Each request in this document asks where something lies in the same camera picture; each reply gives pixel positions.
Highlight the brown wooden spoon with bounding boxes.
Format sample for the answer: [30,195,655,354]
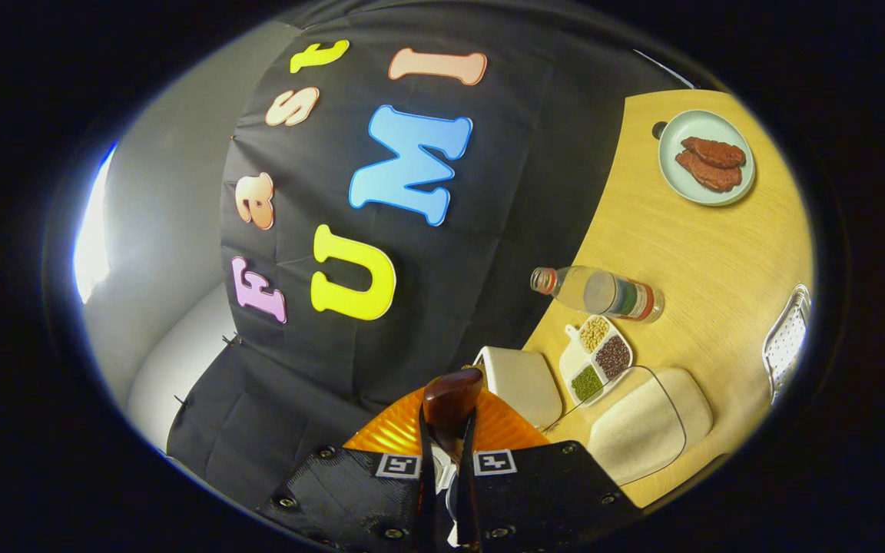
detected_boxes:
[421,367,486,462]

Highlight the red meat slice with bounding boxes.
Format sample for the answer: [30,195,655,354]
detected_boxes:
[675,150,743,193]
[681,136,747,168]

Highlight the green mung beans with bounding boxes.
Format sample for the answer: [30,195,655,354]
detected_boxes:
[570,365,605,402]

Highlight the clear glass chopstick holder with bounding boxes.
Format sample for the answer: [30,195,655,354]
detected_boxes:
[763,284,812,404]

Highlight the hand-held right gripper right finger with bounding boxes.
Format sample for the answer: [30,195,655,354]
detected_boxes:
[454,388,643,551]

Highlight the large ceiling light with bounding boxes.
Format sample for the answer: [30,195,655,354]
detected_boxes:
[74,142,117,304]

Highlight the black backdrop cloth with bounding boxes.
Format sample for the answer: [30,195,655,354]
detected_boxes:
[166,0,728,512]

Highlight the clear plastic bottle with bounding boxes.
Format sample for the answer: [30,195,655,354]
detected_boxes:
[530,266,665,323]

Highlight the yellow soybeans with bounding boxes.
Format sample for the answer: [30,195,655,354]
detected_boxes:
[579,316,611,353]

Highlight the white divided dish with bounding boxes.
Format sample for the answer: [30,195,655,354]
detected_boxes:
[559,315,634,406]

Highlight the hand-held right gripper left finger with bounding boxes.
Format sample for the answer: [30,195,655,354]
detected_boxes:
[254,386,440,552]

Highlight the pale green plate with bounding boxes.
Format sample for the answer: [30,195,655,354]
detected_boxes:
[658,109,756,207]

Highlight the white toaster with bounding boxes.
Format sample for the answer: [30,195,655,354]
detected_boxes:
[473,346,564,431]

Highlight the dark red beans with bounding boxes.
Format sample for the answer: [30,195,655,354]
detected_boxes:
[595,336,632,380]

